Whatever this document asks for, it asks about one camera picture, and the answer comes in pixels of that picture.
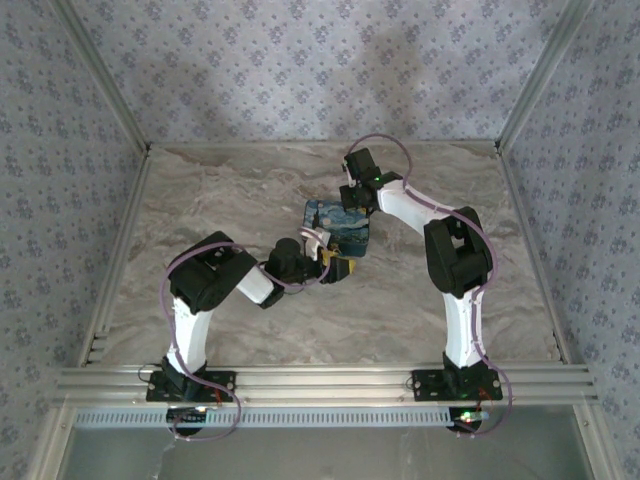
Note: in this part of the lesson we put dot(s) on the starry night print box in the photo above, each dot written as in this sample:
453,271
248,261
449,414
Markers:
340,225

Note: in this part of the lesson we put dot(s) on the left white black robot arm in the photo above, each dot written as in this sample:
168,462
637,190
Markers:
190,330

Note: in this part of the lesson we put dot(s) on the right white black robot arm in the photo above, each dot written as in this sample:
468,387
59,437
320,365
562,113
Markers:
460,325

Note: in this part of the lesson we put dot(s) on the right controller board green light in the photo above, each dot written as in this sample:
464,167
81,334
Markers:
467,416

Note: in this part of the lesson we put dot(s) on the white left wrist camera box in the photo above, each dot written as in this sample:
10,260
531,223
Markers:
314,245

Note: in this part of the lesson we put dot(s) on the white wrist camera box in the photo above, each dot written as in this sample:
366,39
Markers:
345,167
314,245

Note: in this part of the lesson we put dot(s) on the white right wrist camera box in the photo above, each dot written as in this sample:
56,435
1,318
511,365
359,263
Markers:
345,167

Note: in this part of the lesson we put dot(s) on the aluminium mounting rail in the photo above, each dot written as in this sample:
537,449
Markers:
320,385

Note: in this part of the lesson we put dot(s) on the aluminium table end rail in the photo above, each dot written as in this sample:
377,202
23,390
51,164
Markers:
250,144

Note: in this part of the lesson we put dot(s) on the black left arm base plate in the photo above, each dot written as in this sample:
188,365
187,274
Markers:
225,378

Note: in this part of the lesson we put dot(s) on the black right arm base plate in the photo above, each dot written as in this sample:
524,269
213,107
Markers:
425,387

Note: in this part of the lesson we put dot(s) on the aluminium table side rail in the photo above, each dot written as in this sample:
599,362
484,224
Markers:
520,210
119,250

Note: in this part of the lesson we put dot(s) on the aluminium corner post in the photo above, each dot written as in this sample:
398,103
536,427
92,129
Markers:
538,75
106,75

